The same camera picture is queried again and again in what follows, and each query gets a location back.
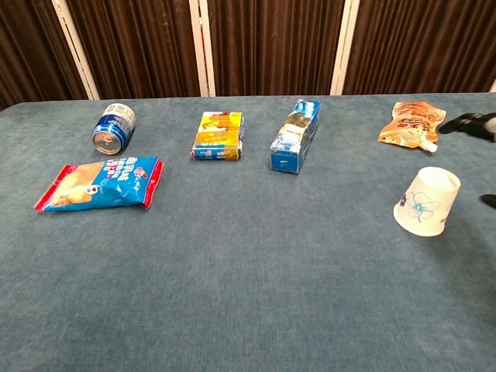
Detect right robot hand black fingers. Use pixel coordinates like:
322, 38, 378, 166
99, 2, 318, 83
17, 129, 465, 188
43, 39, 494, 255
439, 112, 496, 208

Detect white paper cup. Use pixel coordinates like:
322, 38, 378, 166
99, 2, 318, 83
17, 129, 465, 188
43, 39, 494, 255
393, 166, 462, 237

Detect orange spout pouch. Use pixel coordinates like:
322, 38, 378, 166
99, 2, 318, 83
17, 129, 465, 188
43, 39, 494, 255
377, 101, 447, 153

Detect dark brown curtain panel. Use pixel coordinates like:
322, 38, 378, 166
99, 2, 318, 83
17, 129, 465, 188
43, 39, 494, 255
208, 0, 346, 97
0, 0, 88, 112
65, 0, 202, 100
343, 0, 496, 96

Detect long blue cookie box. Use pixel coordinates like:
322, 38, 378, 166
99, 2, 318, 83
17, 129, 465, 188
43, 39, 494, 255
270, 98, 322, 174

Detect yellow blue snack box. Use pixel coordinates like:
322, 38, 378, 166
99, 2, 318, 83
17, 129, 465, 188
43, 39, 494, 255
189, 111, 245, 161

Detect blue white drink can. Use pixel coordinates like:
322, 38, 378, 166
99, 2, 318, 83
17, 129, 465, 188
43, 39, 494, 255
91, 102, 137, 156

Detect blue red snack bag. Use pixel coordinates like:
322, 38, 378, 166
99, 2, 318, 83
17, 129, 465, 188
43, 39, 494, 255
33, 156, 165, 213

